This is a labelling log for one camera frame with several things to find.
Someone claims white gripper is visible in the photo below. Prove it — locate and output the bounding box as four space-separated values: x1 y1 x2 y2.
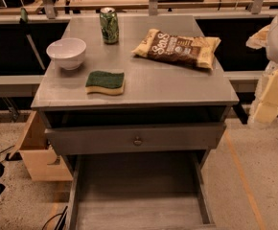
245 14 278 126

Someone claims green yellow sponge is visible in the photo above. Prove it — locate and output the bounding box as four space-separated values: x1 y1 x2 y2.
85 71 125 96

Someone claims grey open middle drawer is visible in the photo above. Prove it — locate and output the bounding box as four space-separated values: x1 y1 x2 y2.
66 151 217 230

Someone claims grey top drawer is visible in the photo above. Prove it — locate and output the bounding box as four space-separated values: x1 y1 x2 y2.
46 105 226 155

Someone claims brown yellow snack bag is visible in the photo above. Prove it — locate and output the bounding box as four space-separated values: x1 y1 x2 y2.
132 29 220 69

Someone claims green soda can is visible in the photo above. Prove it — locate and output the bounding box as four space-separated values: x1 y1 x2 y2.
100 7 119 44

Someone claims white ceramic bowl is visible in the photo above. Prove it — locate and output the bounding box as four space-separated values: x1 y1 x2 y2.
46 37 86 70

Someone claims grey drawer cabinet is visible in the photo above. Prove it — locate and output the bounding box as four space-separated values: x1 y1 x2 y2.
30 14 240 230

